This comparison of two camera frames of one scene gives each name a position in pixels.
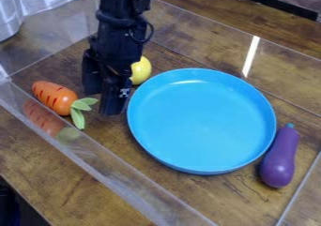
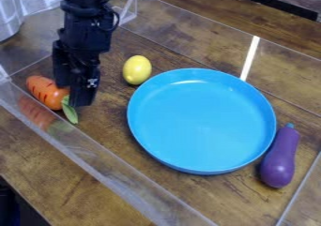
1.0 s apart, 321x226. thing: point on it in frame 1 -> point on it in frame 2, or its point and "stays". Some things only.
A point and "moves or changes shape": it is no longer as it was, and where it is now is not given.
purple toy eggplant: x=277 y=167 stays
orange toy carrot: x=62 y=101 moves or changes shape
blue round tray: x=201 y=121 stays
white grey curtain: x=22 y=1 stays
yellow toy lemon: x=141 y=70 stays
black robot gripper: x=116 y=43 -> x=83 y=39
